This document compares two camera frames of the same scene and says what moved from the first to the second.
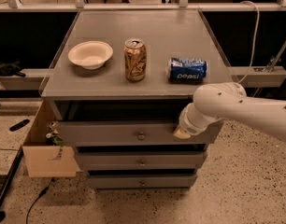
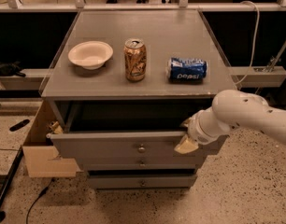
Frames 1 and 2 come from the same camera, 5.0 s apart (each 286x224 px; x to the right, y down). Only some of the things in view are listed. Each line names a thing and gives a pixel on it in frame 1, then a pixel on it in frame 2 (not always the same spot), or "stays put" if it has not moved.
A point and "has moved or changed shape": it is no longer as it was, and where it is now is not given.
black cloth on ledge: x=9 y=69 stays put
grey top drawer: x=129 y=133 has moved or changed shape
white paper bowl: x=91 y=55 stays put
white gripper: x=189 y=128 -> x=195 y=129
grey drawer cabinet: x=119 y=82 stays put
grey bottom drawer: x=143 y=181 stays put
